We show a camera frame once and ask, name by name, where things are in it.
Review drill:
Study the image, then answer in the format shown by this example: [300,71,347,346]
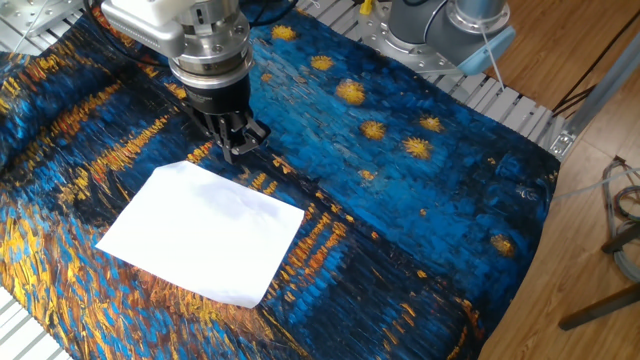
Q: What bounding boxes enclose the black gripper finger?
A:
[229,111,272,157]
[197,112,237,165]

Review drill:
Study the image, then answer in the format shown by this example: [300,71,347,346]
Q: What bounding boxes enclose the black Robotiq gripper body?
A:
[172,74,254,132]

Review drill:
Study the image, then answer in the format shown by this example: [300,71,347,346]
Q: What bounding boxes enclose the white square cloth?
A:
[94,159,306,310]

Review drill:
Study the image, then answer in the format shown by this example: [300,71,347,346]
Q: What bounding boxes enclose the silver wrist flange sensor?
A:
[167,0,256,91]

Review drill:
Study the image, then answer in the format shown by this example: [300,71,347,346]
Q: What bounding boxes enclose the silver vented wrist box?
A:
[99,0,187,59]

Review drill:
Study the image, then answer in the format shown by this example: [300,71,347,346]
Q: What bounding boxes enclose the starry night painting tablecloth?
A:
[0,0,561,360]

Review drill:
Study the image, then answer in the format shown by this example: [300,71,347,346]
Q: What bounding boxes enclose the silver perforated mounting plate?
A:
[0,0,87,39]

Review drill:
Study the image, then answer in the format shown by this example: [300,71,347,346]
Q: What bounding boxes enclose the dark wooden stand legs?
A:
[557,222,640,331]

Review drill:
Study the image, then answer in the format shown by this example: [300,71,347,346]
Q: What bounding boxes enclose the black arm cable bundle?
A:
[82,0,301,66]

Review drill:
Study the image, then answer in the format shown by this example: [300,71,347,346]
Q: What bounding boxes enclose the black floor cables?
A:
[552,9,640,119]

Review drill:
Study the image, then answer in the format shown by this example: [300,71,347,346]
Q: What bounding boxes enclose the white floor cable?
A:
[552,167,640,201]

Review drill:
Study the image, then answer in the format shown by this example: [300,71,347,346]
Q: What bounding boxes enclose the aluminium frame beam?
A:
[549,44,640,161]

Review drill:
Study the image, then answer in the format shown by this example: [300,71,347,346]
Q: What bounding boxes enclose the grey coiled cable bundle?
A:
[602,154,640,284]

